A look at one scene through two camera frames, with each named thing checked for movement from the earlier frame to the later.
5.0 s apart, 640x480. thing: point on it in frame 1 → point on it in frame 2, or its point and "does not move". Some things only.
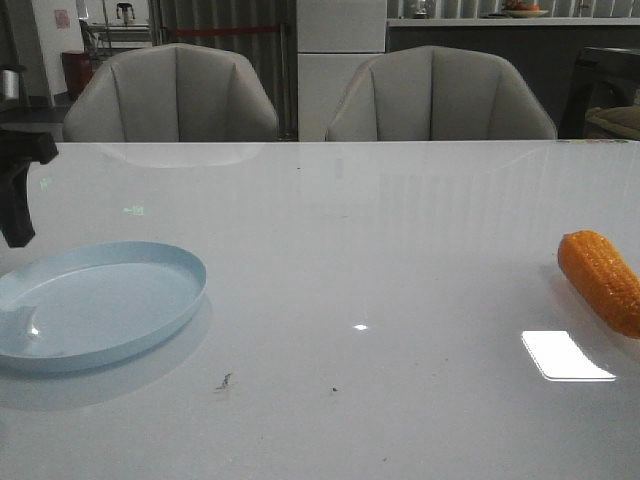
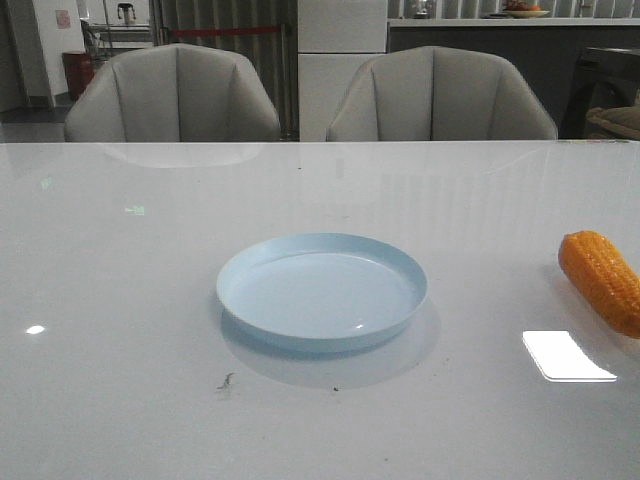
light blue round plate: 93,303 → 321,291
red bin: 77,69 does not move
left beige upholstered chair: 172,93 does not move
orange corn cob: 606,276 does not move
